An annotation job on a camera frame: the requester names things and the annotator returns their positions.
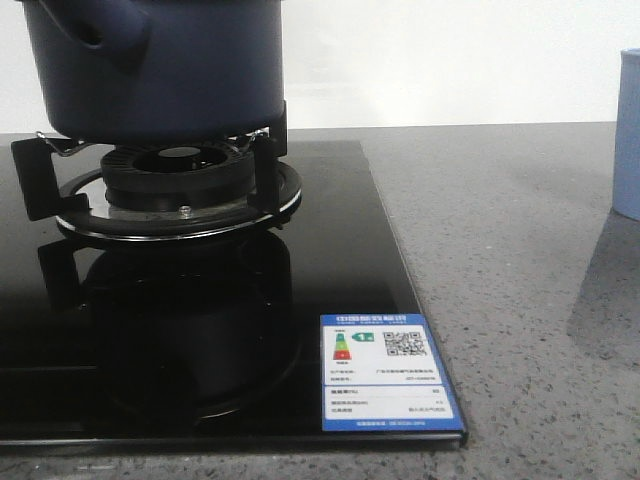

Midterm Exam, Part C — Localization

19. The light blue ribbed cup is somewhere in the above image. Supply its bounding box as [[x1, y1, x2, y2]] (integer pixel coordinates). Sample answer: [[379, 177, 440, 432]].
[[612, 48, 639, 221]]

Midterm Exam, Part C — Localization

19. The black round gas burner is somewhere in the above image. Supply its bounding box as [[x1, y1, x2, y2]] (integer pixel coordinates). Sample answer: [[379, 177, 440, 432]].
[[100, 142, 255, 212]]

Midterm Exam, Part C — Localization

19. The black pot support grate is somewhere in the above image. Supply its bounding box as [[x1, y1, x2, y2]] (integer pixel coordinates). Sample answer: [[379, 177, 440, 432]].
[[11, 114, 302, 243]]

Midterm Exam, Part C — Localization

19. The dark blue cooking pot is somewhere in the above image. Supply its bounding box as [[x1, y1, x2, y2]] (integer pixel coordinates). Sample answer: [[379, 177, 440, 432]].
[[22, 1, 285, 145]]

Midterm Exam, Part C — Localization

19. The black glass gas stove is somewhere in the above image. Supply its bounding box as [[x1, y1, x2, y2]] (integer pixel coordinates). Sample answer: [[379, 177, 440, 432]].
[[1, 141, 468, 455]]

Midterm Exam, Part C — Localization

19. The blue energy label sticker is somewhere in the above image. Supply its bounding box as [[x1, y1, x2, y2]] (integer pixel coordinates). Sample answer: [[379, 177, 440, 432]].
[[320, 313, 465, 434]]

